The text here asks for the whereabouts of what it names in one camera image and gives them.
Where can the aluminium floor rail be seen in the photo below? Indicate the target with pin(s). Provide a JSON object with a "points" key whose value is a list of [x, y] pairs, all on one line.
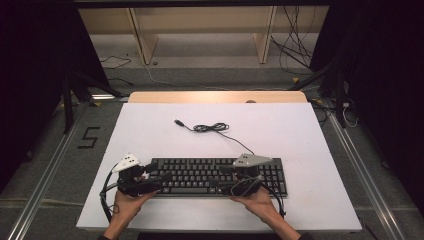
{"points": [[370, 180], [40, 186]]}

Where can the black curtain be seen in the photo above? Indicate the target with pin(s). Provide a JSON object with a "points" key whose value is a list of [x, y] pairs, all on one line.
{"points": [[33, 66], [383, 66]]}

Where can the person's dark clothing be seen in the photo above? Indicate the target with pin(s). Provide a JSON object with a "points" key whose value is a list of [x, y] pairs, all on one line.
{"points": [[206, 236]]}

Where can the person's left hand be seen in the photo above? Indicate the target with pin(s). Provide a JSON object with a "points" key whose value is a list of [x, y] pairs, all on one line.
{"points": [[128, 205]]}

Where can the person's right hand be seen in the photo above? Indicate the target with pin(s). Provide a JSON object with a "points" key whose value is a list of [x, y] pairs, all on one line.
{"points": [[260, 205]]}

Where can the beige wooden furniture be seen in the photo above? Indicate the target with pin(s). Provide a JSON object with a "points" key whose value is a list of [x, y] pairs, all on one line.
{"points": [[200, 20]]}

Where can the black metal stand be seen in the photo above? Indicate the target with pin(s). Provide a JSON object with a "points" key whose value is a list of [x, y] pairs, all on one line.
{"points": [[83, 86], [333, 80]]}

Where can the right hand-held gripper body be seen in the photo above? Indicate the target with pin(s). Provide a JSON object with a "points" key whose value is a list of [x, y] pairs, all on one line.
{"points": [[245, 160]]}

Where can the black computer keyboard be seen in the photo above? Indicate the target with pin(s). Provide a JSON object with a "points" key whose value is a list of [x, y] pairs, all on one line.
{"points": [[196, 176]]}

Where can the white table cover board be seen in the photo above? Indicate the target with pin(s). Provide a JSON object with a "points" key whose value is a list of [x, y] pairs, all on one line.
{"points": [[283, 133]]}

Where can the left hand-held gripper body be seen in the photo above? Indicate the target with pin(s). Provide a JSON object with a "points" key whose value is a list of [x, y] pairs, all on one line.
{"points": [[133, 183]]}

